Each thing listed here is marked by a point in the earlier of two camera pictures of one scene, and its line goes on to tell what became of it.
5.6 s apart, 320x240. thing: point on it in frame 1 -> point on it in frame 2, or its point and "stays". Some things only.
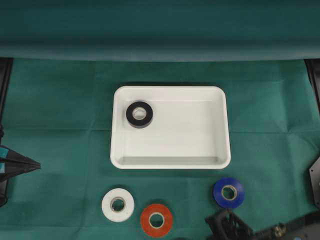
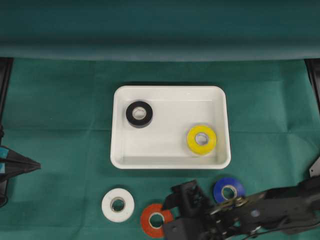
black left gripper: (13, 163) stays
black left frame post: (6, 65) stays
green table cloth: (58, 115) stays
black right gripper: (227, 225) -> (196, 221)
